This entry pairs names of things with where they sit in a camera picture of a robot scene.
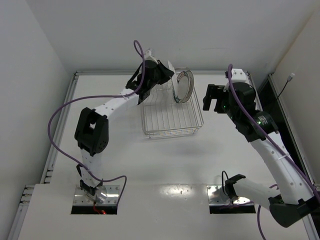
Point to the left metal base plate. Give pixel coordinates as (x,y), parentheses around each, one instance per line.
(106,195)

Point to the dark green rimmed plate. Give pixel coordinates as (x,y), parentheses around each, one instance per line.
(185,86)

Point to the metal wire dish rack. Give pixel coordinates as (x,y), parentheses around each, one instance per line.
(163,117)

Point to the orange sunburst plate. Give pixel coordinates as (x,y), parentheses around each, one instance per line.
(174,83)

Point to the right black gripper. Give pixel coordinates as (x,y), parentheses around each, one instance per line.
(217,95)

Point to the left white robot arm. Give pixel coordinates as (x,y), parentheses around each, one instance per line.
(92,131)

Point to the metal base plate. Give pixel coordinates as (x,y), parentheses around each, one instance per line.
(106,195)
(216,198)

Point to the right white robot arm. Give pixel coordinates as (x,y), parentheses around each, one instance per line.
(294,199)

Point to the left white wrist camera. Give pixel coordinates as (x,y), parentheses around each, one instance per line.
(148,55)

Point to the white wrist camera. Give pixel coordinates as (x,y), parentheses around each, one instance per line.
(148,55)
(238,75)

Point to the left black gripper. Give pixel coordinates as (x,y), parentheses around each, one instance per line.
(161,73)

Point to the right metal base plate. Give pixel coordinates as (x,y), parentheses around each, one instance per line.
(216,198)

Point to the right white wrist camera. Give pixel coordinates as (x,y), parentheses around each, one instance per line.
(238,75)

